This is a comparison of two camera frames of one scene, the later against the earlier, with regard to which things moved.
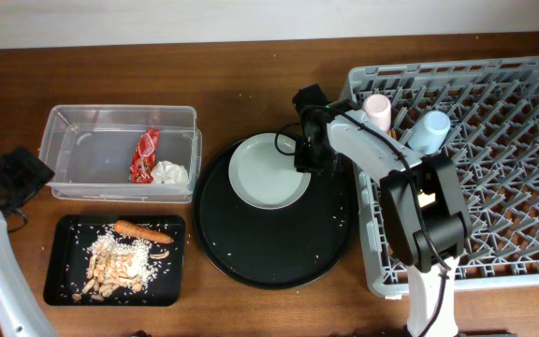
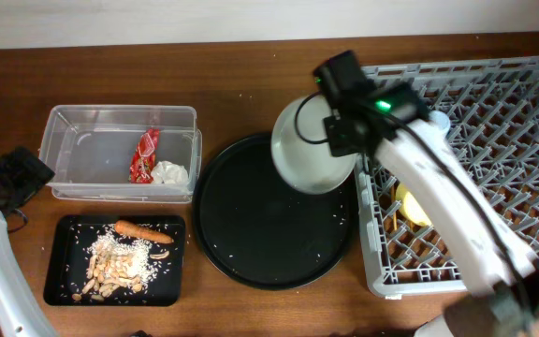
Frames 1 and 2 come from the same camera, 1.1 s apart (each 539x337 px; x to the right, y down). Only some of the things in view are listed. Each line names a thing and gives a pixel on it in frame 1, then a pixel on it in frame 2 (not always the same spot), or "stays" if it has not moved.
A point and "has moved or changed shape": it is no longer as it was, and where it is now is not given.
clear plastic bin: [123, 153] stays
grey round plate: [263, 173] has moved or changed shape
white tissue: [167, 172] stays
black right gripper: [306, 163] -> [336, 143]
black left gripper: [28, 170] stays
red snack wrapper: [141, 169] stays
